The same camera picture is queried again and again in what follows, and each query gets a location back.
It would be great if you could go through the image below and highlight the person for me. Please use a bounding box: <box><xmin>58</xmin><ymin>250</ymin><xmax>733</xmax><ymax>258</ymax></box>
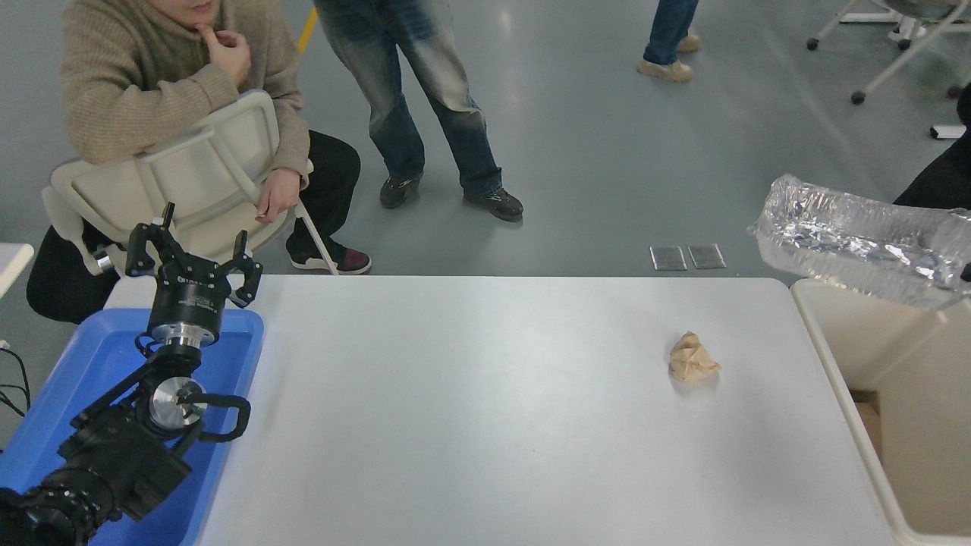
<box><xmin>637</xmin><ymin>0</ymin><xmax>702</xmax><ymax>83</ymax></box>
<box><xmin>895</xmin><ymin>83</ymin><xmax>971</xmax><ymax>209</ymax></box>
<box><xmin>25</xmin><ymin>0</ymin><xmax>372</xmax><ymax>323</ymax></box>
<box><xmin>313</xmin><ymin>0</ymin><xmax>524</xmax><ymax>222</ymax></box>

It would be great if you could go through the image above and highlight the white plastic chair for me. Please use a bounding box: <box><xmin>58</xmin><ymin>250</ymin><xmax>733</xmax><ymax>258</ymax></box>
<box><xmin>42</xmin><ymin>91</ymin><xmax>340</xmax><ymax>275</ymax></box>

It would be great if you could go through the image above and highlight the blue plastic tray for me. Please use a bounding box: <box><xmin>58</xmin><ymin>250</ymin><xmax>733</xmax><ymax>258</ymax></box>
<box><xmin>0</xmin><ymin>308</ymin><xmax>265</xmax><ymax>546</ymax></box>

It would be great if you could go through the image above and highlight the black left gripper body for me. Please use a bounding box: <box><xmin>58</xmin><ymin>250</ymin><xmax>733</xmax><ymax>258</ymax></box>
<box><xmin>149</xmin><ymin>265</ymin><xmax>231</xmax><ymax>328</ymax></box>

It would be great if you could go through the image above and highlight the person's right hand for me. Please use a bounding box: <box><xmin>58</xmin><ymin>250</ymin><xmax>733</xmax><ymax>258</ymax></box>
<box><xmin>196</xmin><ymin>23</ymin><xmax>252</xmax><ymax>86</ymax></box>

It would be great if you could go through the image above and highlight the person's left hand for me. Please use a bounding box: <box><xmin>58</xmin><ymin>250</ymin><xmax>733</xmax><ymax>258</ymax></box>
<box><xmin>256</xmin><ymin>168</ymin><xmax>302</xmax><ymax>224</ymax></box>

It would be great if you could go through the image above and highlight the large pale plastic bin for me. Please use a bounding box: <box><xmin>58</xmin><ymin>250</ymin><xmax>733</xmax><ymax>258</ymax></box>
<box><xmin>790</xmin><ymin>278</ymin><xmax>971</xmax><ymax>546</ymax></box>

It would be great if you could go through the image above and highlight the crumpled tan paper ball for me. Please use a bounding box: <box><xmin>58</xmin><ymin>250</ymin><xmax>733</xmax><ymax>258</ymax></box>
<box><xmin>668</xmin><ymin>331</ymin><xmax>721</xmax><ymax>382</ymax></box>

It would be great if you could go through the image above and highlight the black cable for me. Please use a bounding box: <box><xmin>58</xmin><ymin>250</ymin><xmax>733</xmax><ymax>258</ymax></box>
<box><xmin>0</xmin><ymin>337</ymin><xmax>31</xmax><ymax>416</ymax></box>

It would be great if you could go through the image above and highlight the silver foil tray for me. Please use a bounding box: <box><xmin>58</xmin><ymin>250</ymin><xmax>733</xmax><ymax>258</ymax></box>
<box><xmin>749</xmin><ymin>174</ymin><xmax>971</xmax><ymax>308</ymax></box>

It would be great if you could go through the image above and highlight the white wheeled stand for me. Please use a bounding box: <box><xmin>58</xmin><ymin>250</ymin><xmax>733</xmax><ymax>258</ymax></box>
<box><xmin>806</xmin><ymin>0</ymin><xmax>971</xmax><ymax>105</ymax></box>

